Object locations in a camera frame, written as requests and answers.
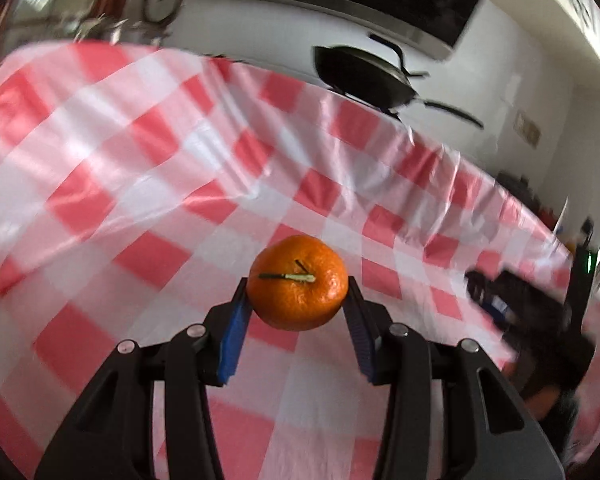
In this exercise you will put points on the person hand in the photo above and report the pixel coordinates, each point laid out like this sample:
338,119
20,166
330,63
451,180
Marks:
556,412

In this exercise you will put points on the orange tangerine with stem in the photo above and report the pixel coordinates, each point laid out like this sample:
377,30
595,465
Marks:
297,284

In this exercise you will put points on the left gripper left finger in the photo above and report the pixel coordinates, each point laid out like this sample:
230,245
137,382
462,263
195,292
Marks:
107,434

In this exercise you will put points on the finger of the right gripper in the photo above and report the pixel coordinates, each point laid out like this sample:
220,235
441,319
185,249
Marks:
505,294

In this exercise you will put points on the steel pot on counter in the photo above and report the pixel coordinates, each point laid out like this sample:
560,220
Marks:
103,28

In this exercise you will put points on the red white checkered tablecloth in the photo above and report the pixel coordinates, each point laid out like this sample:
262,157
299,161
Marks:
138,185

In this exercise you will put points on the wall power outlet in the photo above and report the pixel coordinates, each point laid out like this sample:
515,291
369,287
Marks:
527,129

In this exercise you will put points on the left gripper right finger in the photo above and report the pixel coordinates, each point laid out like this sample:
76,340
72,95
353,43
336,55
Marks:
488,433

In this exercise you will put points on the black wok pan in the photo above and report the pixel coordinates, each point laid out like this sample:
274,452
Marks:
354,72

